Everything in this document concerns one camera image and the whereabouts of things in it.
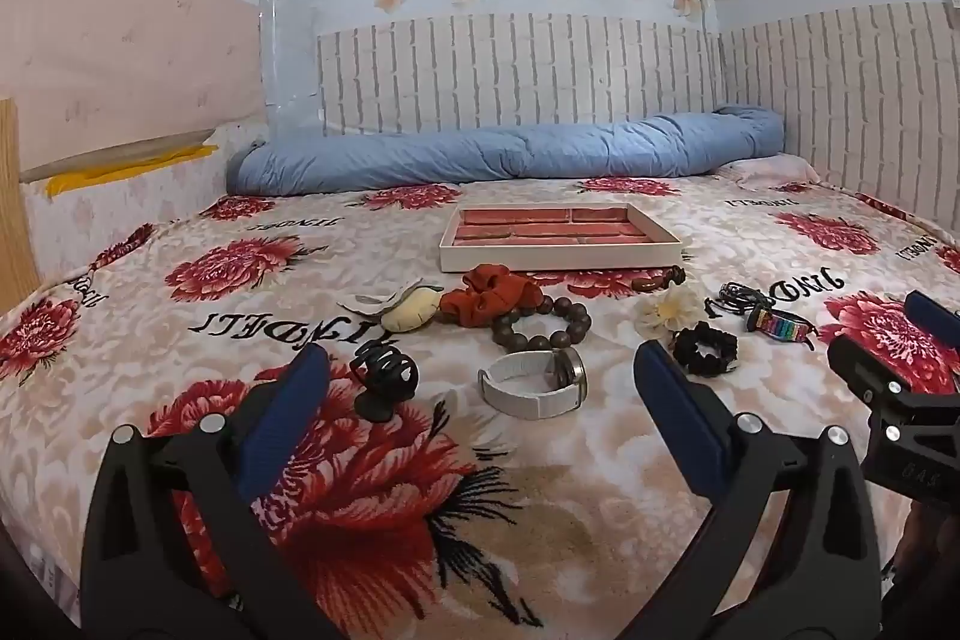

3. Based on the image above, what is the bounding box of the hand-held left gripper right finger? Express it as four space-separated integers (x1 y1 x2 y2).
634 340 886 640

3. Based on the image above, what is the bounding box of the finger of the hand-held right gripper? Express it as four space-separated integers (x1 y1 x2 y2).
904 289 960 350
827 334 931 402

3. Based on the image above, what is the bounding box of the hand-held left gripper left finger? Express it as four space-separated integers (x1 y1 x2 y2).
79 343 346 640

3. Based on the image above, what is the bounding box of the black scrunchie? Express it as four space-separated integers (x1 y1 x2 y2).
671 321 740 378

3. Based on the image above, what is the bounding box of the black claw clip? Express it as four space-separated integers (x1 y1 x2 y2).
346 340 421 422

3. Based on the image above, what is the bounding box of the rainbow flower claw clip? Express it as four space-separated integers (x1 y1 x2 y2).
745 306 818 352

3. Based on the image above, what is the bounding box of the small dark bead bracelet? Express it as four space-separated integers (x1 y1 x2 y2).
632 265 687 296

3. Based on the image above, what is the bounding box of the black cord bracelet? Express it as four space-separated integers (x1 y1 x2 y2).
705 281 777 318

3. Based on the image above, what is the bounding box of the yellow plush hair clip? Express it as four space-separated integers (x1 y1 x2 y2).
381 283 442 333

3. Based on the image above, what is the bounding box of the white band watch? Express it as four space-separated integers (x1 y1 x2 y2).
478 347 590 420

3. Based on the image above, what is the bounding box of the white jewelry tray red lining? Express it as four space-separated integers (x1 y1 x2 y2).
439 203 685 273

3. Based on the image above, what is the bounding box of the orange scrunchie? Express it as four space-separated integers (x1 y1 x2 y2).
439 263 542 330

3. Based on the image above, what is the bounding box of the person's right forearm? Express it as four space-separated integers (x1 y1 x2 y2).
885 501 960 618

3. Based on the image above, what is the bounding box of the cream flower scrunchie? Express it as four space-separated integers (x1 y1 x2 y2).
634 287 706 337

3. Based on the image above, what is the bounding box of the red floral printed blanket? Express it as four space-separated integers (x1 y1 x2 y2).
0 171 960 640

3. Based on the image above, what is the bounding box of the pale hair clip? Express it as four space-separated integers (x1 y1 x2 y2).
337 278 425 320

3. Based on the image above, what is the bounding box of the pink pillow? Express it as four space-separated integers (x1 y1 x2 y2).
720 154 822 191

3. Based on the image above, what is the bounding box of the yellow cloth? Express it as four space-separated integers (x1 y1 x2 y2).
45 143 218 200

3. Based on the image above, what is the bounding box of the blue rolled quilt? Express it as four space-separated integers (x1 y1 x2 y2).
225 106 788 196

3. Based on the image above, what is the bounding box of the clear plastic sheet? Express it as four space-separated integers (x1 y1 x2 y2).
259 0 323 131

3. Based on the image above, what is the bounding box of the large wooden bead bracelet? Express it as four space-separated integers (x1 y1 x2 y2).
491 295 593 352

